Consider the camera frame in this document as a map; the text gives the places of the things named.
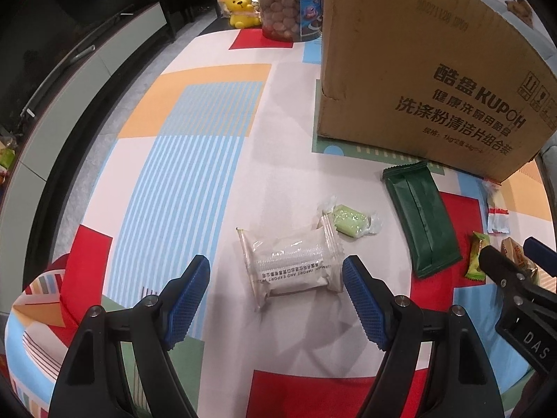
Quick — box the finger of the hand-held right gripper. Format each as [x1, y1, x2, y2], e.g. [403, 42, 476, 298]
[479, 245, 541, 311]
[523, 237, 557, 292]

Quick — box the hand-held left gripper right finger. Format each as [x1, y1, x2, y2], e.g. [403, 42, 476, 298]
[342, 255, 505, 418]

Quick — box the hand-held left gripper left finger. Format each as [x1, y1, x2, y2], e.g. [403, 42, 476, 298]
[50, 254, 212, 418]

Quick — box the gold brown snack packet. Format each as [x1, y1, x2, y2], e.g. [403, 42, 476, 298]
[500, 237, 542, 288]

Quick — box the white red snack packet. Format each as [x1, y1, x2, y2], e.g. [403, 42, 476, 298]
[482, 178, 511, 233]

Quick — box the light green candy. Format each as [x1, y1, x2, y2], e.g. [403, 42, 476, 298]
[316, 196, 383, 239]

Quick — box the clear white snack packet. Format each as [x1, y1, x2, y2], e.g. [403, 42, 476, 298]
[236, 215, 345, 312]

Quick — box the brown cardboard box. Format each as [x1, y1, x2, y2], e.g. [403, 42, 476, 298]
[317, 0, 557, 184]

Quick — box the clear jar of brown snacks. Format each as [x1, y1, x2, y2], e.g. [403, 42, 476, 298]
[254, 0, 325, 43]

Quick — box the yellow green wrapped candy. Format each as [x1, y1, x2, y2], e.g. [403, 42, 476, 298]
[465, 232, 492, 280]

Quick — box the dark green snack packet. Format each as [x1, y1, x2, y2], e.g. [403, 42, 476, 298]
[382, 161, 463, 278]

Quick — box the grey television cabinet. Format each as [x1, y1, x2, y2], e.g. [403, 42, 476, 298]
[0, 2, 168, 227]

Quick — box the green box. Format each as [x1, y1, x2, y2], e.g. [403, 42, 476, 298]
[0, 137, 18, 170]

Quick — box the yellow bear toy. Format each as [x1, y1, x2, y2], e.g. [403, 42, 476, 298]
[219, 0, 262, 29]

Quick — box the black television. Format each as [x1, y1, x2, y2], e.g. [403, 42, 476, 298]
[0, 0, 140, 118]

